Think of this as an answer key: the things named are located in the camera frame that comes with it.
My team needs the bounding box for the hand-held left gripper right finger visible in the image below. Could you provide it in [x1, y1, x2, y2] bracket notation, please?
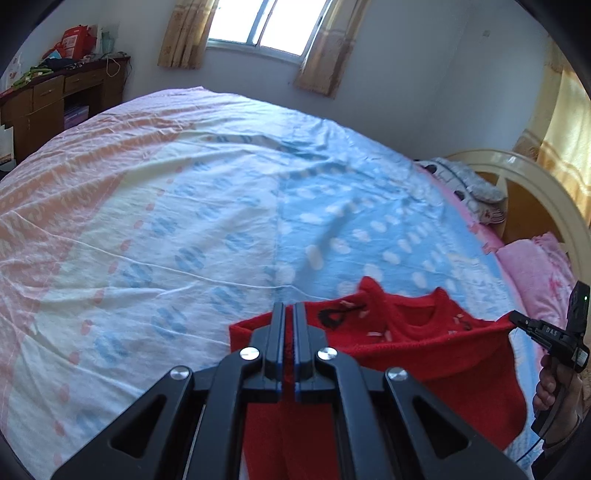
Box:
[293, 302, 529, 480]

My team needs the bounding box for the green cloth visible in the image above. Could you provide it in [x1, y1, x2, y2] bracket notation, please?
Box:
[13, 65, 51, 88]

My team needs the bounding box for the cream wooden headboard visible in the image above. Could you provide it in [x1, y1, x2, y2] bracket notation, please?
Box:
[445, 148, 585, 296]

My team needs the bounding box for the yellow patterned curtain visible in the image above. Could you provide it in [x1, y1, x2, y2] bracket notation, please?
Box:
[512, 44, 591, 222]

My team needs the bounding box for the black cable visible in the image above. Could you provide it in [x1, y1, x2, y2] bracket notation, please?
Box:
[515, 434, 543, 464]

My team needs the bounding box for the pink and blue bed sheet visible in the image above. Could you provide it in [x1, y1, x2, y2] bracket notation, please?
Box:
[0, 85, 550, 480]

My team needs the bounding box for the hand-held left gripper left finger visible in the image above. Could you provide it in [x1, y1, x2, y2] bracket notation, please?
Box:
[51, 302, 287, 480]

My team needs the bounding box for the person's right forearm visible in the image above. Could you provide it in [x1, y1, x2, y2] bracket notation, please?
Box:
[531, 411, 591, 480]

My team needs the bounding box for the pink floral quilt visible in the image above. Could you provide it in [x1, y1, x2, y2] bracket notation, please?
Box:
[496, 231, 583, 333]

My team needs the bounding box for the sliding glass window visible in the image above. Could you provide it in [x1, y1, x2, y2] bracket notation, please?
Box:
[205, 0, 333, 58]

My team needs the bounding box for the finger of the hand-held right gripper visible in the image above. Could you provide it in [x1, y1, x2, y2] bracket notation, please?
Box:
[508, 311, 542, 343]

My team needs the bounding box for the person's right hand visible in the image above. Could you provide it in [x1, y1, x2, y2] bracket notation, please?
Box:
[532, 353, 587, 418]

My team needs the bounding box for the red gift bag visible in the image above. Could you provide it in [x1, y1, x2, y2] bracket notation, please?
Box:
[54, 25, 95, 61]

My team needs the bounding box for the cartoon print pillow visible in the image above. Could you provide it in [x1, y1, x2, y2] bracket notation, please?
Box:
[455, 191, 505, 226]

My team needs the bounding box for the white floral card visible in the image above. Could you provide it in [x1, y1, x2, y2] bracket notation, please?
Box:
[0, 53, 24, 90]

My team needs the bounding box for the brown wooden desk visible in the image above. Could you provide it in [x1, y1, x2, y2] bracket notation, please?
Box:
[0, 55, 132, 164]

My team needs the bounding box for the grey patterned pillow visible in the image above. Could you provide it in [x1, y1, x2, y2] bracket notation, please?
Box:
[429, 157, 508, 204]

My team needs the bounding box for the purple box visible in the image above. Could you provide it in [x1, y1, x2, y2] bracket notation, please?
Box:
[64, 105, 89, 130]

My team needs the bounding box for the white paper bag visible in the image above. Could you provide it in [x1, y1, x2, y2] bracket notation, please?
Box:
[0, 122, 14, 167]

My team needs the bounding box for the red embroidered sweater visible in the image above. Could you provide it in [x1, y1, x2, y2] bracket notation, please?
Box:
[228, 276, 529, 480]

